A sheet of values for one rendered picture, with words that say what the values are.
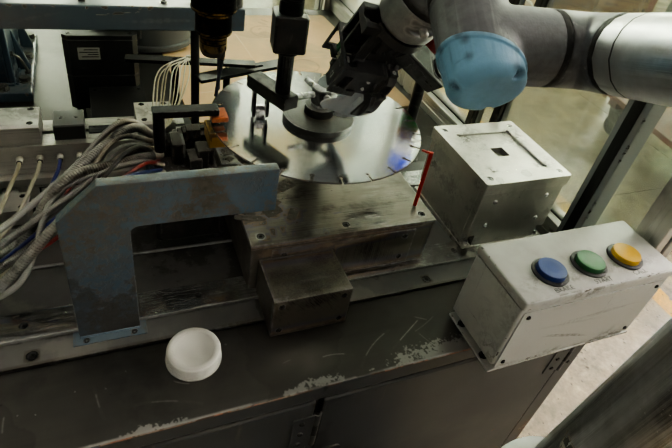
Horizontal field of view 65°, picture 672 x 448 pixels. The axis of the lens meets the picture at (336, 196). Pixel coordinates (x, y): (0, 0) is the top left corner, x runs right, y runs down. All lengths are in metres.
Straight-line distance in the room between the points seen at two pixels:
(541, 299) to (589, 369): 1.28
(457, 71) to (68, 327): 0.58
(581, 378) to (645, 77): 1.55
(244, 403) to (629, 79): 0.55
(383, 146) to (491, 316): 0.29
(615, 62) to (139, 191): 0.48
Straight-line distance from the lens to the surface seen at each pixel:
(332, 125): 0.81
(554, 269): 0.77
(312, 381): 0.74
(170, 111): 0.77
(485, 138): 1.02
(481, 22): 0.51
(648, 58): 0.50
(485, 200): 0.91
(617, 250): 0.86
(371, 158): 0.77
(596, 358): 2.06
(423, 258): 0.92
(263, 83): 0.78
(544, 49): 0.54
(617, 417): 0.33
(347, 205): 0.84
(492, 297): 0.77
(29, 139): 0.94
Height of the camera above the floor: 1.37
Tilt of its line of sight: 37 degrees down
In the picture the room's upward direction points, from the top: 12 degrees clockwise
